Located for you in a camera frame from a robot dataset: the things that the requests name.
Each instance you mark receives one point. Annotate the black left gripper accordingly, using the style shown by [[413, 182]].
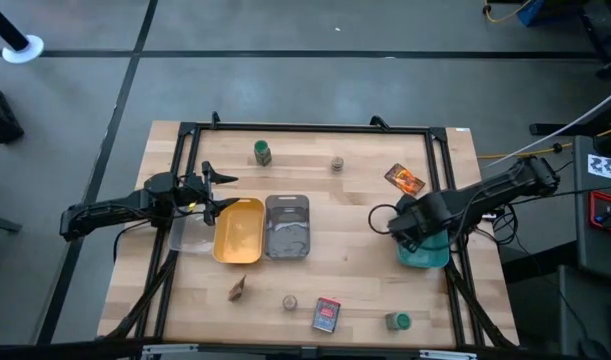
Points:
[[208, 192]]

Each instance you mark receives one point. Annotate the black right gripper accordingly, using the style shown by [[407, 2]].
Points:
[[420, 215]]

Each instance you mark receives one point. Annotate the orange spice packet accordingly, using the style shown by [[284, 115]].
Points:
[[404, 179]]

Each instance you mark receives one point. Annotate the green lid spice jar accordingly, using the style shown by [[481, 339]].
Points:
[[398, 320], [262, 152]]

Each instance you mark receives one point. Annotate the cork lid glass jar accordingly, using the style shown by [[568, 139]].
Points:
[[337, 164]]

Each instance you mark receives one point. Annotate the brown spice packet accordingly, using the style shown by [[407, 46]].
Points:
[[237, 289]]

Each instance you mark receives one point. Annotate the cork lid saffron jar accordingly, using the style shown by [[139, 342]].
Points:
[[289, 302]]

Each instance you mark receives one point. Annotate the red blue spice tin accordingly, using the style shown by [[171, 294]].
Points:
[[326, 314]]

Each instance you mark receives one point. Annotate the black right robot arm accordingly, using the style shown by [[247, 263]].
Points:
[[500, 185]]

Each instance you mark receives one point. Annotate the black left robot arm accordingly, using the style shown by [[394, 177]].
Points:
[[110, 210]]

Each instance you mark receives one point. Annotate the teal plastic tray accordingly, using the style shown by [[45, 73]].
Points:
[[427, 256]]

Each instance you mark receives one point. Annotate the yellow plastic tray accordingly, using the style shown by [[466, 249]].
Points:
[[239, 231]]

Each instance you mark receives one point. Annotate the clear plastic tray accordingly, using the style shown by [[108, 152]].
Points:
[[190, 241]]

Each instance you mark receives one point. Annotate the translucent grey plastic tray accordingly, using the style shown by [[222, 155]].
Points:
[[287, 227]]

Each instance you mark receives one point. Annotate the grey cabinet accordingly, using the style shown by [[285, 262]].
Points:
[[582, 245]]

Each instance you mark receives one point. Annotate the black desk foot bar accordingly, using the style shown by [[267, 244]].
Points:
[[575, 125]]

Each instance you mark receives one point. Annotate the red box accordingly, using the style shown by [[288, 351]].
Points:
[[605, 215]]

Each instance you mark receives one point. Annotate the white paper sign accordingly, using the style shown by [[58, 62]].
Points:
[[605, 167]]

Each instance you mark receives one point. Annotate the dark low cabinet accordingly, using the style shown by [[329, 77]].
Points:
[[590, 310]]

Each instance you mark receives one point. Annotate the grey metal foot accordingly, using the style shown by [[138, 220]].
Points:
[[0, 223]]

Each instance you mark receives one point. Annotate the blue box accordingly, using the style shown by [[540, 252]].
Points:
[[530, 11]]

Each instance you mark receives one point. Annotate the black bag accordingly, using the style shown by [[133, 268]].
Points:
[[0, 115]]

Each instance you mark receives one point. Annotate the white round stanchion base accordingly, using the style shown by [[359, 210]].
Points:
[[35, 48]]

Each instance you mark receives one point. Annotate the black furniture legs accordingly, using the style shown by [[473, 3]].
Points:
[[605, 40]]

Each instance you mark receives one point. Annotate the black stanchion pole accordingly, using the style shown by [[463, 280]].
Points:
[[2, 22]]

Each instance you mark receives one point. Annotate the black frame clamp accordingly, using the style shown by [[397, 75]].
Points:
[[215, 119], [380, 121]]

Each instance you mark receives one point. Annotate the black aluminium table frame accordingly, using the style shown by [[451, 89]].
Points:
[[310, 127]]

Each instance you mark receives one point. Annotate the silver metal bracket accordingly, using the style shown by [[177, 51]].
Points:
[[447, 355], [165, 349]]

